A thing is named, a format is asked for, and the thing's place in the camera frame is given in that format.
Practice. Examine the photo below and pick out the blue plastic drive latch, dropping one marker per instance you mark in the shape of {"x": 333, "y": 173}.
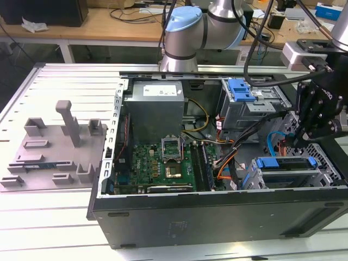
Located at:
{"x": 239, "y": 91}

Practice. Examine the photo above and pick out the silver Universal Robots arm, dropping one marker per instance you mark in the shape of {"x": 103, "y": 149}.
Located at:
{"x": 185, "y": 40}

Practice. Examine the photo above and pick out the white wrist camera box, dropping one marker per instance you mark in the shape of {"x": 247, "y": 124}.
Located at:
{"x": 292, "y": 54}

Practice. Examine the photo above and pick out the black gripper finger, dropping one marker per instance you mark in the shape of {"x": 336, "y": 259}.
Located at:
{"x": 318, "y": 137}
{"x": 303, "y": 103}

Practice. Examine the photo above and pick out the RAM stick on rack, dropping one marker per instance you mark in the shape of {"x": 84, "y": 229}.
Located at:
{"x": 40, "y": 166}

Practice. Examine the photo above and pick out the blue cardboard box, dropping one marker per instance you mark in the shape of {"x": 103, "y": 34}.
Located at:
{"x": 327, "y": 11}

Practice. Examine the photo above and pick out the grey parts rack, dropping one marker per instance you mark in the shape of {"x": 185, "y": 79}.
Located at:
{"x": 54, "y": 152}

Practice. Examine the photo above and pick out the metal optical drive cage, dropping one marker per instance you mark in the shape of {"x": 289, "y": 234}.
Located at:
{"x": 244, "y": 117}

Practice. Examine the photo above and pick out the grey power supply unit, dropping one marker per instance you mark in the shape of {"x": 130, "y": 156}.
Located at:
{"x": 152, "y": 114}

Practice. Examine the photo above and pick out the hard disk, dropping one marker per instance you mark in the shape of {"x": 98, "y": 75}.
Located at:
{"x": 267, "y": 162}

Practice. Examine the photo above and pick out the green motherboard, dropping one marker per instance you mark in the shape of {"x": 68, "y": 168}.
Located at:
{"x": 146, "y": 166}

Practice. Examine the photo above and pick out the black graphics card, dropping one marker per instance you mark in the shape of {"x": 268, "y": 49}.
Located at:
{"x": 168, "y": 189}

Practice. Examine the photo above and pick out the flat grey device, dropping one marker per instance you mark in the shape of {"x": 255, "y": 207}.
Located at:
{"x": 296, "y": 13}

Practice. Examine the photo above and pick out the wooden desk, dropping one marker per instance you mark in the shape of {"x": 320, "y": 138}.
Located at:
{"x": 95, "y": 27}

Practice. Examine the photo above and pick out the small black box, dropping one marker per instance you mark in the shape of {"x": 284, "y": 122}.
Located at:
{"x": 276, "y": 21}

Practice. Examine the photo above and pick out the black open PC case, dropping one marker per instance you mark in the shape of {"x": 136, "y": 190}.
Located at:
{"x": 217, "y": 217}

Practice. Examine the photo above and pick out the crumpled white plastic bag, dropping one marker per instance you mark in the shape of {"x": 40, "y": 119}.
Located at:
{"x": 34, "y": 25}

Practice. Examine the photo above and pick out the large black box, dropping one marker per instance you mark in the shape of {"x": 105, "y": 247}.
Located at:
{"x": 54, "y": 13}

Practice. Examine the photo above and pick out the CPU socket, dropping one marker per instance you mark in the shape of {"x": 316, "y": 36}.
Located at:
{"x": 174, "y": 171}

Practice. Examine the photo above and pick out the metal disk bay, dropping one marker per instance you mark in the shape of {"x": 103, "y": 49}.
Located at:
{"x": 326, "y": 174}

